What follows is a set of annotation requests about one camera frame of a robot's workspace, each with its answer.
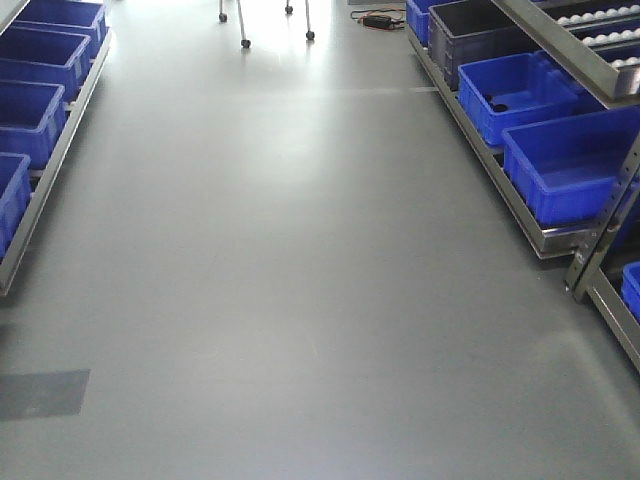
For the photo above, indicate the blue bin with black items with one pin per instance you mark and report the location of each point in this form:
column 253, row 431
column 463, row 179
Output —
column 509, row 91

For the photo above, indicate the blue bin far right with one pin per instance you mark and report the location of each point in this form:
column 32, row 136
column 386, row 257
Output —
column 418, row 16

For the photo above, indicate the dark navy bin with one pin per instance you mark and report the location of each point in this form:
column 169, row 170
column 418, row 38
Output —
column 468, row 31

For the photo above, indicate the blue bin nearest right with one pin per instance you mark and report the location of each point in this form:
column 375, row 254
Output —
column 564, row 168

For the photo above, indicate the blue bin lower right corner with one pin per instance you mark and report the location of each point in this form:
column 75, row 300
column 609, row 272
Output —
column 630, row 289

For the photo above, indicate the blue bin left nearest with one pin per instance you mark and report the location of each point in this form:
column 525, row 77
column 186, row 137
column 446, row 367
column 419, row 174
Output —
column 15, row 195

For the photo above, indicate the blue bin left far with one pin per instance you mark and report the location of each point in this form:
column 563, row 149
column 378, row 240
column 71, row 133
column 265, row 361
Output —
column 76, row 17

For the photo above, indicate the right steel flow rack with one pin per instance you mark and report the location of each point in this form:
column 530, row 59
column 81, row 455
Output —
column 596, row 270

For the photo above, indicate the black power adapter with cables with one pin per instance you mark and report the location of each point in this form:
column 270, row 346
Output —
column 383, row 19

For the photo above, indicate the left steel shelf rail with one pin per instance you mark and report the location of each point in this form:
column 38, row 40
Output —
column 46, row 178

